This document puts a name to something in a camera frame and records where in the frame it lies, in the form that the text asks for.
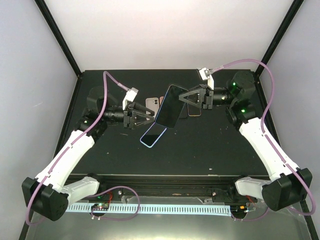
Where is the left black frame post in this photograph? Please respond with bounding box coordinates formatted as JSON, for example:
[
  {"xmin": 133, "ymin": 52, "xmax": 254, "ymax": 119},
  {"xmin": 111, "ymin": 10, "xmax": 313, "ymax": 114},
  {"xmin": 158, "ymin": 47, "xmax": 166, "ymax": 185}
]
[{"xmin": 34, "ymin": 0, "xmax": 82, "ymax": 77}]

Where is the phone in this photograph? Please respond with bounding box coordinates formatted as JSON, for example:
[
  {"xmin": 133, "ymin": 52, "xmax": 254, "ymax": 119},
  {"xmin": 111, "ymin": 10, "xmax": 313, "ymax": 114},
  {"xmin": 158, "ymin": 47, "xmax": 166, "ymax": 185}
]
[
  {"xmin": 155, "ymin": 84, "xmax": 188, "ymax": 129},
  {"xmin": 139, "ymin": 122, "xmax": 167, "ymax": 149},
  {"xmin": 145, "ymin": 97, "xmax": 160, "ymax": 118},
  {"xmin": 159, "ymin": 96, "xmax": 164, "ymax": 106}
]

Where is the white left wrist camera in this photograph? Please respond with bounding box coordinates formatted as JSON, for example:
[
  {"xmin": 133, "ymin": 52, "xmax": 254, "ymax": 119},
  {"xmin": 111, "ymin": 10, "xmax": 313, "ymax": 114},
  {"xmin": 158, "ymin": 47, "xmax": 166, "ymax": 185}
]
[{"xmin": 122, "ymin": 87, "xmax": 139, "ymax": 110}]

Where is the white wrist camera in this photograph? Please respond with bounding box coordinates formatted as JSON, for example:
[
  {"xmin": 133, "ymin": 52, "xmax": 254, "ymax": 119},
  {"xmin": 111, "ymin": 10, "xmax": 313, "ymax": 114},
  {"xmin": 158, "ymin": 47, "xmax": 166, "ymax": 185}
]
[
  {"xmin": 122, "ymin": 87, "xmax": 139, "ymax": 110},
  {"xmin": 197, "ymin": 67, "xmax": 215, "ymax": 90}
]

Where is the white slotted cable duct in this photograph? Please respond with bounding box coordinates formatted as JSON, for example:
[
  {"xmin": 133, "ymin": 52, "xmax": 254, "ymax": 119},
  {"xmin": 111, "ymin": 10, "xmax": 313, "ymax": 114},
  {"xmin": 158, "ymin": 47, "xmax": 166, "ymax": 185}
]
[{"xmin": 66, "ymin": 202, "xmax": 231, "ymax": 217}]

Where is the right black frame post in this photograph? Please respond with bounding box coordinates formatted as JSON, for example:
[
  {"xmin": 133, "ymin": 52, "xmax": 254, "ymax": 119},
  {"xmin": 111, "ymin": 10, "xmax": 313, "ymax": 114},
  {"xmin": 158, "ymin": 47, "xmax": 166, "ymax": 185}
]
[{"xmin": 261, "ymin": 0, "xmax": 305, "ymax": 68}]

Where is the black smartphone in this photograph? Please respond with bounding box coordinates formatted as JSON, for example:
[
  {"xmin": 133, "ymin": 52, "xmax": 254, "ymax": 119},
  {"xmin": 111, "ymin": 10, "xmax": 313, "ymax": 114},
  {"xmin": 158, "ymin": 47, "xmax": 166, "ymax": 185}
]
[
  {"xmin": 179, "ymin": 106, "xmax": 188, "ymax": 119},
  {"xmin": 187, "ymin": 104, "xmax": 202, "ymax": 117}
]

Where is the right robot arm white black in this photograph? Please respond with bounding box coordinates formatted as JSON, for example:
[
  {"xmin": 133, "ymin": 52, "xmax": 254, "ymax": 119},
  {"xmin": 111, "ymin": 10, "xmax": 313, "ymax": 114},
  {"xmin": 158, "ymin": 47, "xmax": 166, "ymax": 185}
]
[{"xmin": 178, "ymin": 68, "xmax": 313, "ymax": 211}]

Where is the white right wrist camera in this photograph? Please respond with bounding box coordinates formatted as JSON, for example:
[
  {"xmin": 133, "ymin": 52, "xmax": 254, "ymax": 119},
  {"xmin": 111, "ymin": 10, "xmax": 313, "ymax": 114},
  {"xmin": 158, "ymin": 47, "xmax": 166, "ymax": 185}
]
[{"xmin": 197, "ymin": 67, "xmax": 215, "ymax": 90}]

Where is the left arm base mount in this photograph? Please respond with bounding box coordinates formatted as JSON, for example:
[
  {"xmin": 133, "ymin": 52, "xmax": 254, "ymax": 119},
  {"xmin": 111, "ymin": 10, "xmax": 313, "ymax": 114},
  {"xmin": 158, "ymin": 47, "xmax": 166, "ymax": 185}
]
[{"xmin": 85, "ymin": 185, "xmax": 124, "ymax": 199}]

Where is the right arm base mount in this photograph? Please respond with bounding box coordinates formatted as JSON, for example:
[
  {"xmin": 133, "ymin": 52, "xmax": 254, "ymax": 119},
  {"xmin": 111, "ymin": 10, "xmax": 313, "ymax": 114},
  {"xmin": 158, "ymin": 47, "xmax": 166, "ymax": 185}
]
[{"xmin": 211, "ymin": 186, "xmax": 258, "ymax": 204}]

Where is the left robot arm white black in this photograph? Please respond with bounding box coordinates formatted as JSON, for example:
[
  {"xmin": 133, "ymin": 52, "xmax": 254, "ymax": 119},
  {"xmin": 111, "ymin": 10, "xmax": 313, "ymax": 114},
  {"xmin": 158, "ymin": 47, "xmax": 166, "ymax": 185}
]
[{"xmin": 21, "ymin": 86, "xmax": 157, "ymax": 221}]

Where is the black frame post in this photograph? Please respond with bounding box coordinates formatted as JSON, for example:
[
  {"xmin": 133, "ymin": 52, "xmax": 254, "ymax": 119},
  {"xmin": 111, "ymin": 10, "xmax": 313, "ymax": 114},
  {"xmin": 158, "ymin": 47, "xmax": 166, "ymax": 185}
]
[
  {"xmin": 261, "ymin": 0, "xmax": 305, "ymax": 68},
  {"xmin": 34, "ymin": 0, "xmax": 82, "ymax": 77}
]

